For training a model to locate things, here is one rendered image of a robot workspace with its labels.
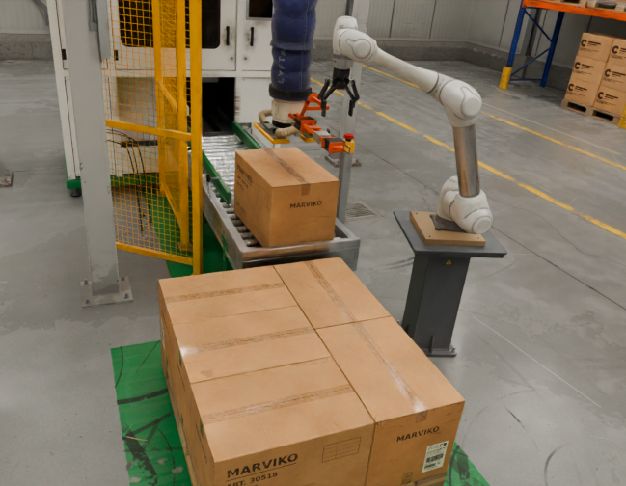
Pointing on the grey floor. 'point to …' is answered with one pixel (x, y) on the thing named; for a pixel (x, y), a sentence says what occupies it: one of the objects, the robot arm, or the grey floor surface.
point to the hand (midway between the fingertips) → (337, 113)
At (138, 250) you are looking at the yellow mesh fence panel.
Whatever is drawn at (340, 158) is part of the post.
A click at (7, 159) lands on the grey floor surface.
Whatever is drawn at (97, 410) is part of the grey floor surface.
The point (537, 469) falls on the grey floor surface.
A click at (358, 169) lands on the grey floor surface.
